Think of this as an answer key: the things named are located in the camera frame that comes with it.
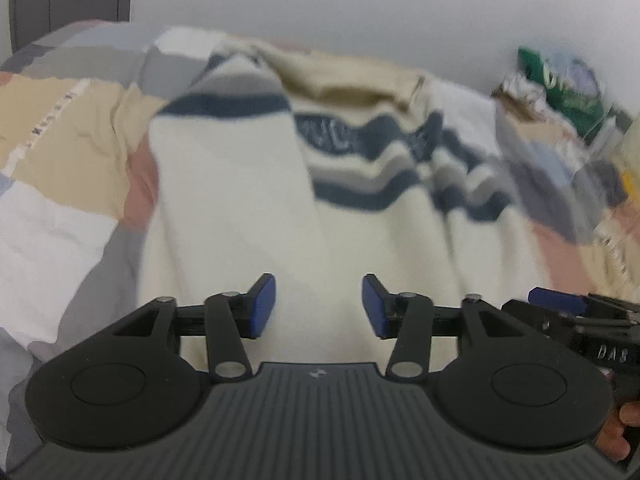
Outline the patchwork bed cover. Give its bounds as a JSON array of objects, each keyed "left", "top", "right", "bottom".
[{"left": 0, "top": 20, "right": 640, "bottom": 467}]

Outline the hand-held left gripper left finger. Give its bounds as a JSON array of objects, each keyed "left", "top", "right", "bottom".
[{"left": 114, "top": 273, "right": 277, "bottom": 380}]

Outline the cream striped knit sweater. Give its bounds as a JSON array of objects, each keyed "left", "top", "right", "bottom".
[{"left": 135, "top": 37, "right": 556, "bottom": 377}]

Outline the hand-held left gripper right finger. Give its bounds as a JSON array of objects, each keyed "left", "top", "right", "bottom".
[{"left": 361, "top": 273, "right": 527, "bottom": 380}]

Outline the person's right hand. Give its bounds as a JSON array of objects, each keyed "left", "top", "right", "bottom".
[{"left": 596, "top": 402, "right": 640, "bottom": 462}]

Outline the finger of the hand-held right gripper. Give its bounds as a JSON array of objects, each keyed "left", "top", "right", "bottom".
[
  {"left": 528, "top": 287, "right": 588, "bottom": 315},
  {"left": 501, "top": 299, "right": 563, "bottom": 337}
]

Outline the grey door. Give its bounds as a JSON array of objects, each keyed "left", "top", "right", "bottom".
[{"left": 9, "top": 0, "right": 134, "bottom": 56}]

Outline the green printed bag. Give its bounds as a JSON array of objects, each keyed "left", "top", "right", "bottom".
[{"left": 517, "top": 47, "right": 609, "bottom": 132}]

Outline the crumpled clothes pile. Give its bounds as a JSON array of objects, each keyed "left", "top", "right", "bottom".
[{"left": 492, "top": 72, "right": 640, "bottom": 243}]

